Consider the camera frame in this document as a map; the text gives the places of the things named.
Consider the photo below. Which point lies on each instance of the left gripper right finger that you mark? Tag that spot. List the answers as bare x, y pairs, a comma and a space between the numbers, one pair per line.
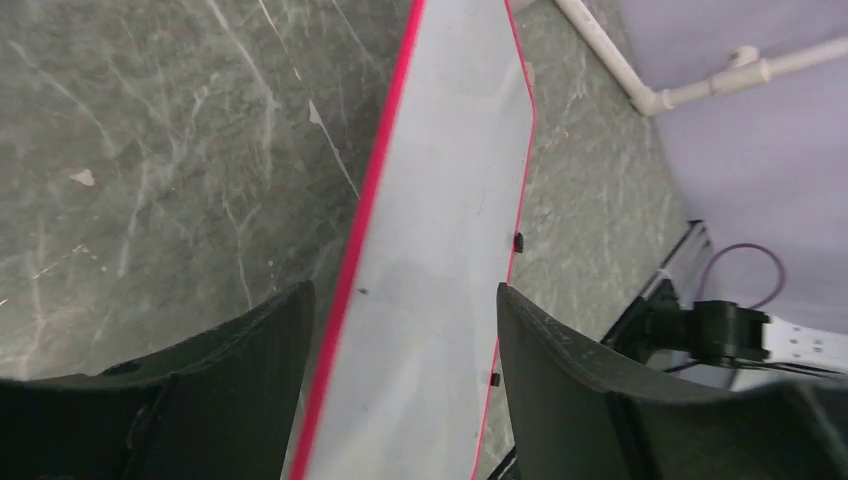
580, 410

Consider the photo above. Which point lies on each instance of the red framed whiteboard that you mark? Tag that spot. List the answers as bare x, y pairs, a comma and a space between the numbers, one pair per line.
403, 375

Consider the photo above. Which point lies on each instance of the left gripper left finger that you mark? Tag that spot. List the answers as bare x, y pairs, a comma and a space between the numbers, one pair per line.
218, 405

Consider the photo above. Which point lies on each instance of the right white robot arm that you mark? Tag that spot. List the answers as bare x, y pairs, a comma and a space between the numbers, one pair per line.
725, 335

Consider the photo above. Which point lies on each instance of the white PVC pipe frame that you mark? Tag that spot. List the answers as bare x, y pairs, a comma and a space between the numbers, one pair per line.
686, 51

